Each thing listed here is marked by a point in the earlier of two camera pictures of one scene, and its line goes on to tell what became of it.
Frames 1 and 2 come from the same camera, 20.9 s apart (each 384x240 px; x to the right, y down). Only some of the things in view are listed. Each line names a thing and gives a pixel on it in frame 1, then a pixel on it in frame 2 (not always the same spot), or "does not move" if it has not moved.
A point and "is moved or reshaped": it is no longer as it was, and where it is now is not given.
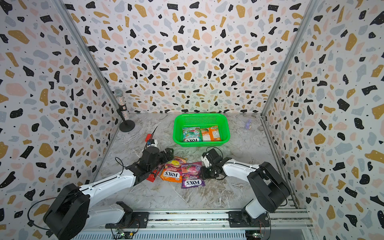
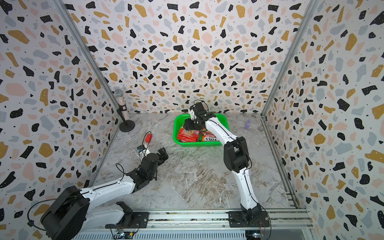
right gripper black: (203, 175) to (187, 124)
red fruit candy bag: (151, 176) is moved or reshaped
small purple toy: (248, 125) does not move
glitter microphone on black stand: (127, 125) does not move
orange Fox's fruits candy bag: (172, 170) to (208, 136)
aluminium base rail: (209, 218) does not move
